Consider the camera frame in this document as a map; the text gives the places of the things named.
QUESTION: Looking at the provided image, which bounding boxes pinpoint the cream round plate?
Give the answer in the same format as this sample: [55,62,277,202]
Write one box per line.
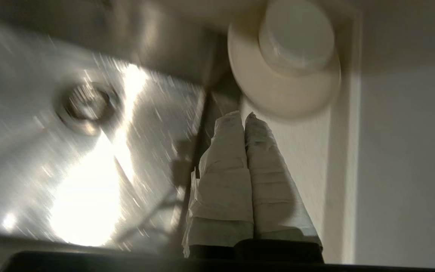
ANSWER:
[227,8,342,119]

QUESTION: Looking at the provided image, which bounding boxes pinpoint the stainless steel sink basin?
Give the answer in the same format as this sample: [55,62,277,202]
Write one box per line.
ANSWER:
[0,0,242,253]

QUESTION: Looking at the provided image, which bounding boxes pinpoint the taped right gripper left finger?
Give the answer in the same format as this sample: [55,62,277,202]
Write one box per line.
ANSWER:
[182,110,255,259]

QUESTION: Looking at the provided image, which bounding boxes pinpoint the white ceramic bowl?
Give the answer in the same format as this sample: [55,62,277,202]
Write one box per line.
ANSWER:
[258,0,335,70]

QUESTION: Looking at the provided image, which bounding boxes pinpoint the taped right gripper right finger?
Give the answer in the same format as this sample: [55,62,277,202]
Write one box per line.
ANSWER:
[244,112,323,252]

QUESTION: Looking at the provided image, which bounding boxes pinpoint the round metal sink strainer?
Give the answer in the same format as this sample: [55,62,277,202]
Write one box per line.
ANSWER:
[53,81,122,136]

